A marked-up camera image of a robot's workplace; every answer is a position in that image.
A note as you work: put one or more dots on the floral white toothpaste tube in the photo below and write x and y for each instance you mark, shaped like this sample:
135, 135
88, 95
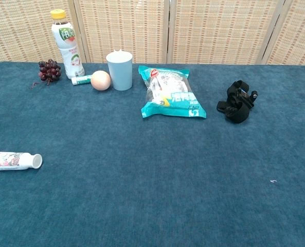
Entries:
8, 160

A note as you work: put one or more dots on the teal snack bag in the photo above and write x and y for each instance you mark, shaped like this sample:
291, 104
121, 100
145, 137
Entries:
172, 100

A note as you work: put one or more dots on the blue table cloth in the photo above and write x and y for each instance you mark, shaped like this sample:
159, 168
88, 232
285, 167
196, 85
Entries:
152, 167

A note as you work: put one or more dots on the light blue plastic cup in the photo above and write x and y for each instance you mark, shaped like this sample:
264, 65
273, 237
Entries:
121, 74

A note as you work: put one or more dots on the pale orange round fruit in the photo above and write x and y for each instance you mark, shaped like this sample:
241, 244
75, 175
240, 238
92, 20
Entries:
100, 80

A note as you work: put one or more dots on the white green lip balm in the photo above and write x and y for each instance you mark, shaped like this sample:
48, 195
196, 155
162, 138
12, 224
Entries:
81, 80

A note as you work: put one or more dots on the woven bamboo folding screen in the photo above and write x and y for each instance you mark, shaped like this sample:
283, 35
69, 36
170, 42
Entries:
206, 31

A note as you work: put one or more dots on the yellow capped drink bottle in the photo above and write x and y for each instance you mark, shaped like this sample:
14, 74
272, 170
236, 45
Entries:
68, 49

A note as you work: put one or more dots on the dark red grape bunch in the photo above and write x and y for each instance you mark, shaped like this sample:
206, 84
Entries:
50, 70

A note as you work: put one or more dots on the small white scrap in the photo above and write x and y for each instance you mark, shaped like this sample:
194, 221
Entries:
273, 181

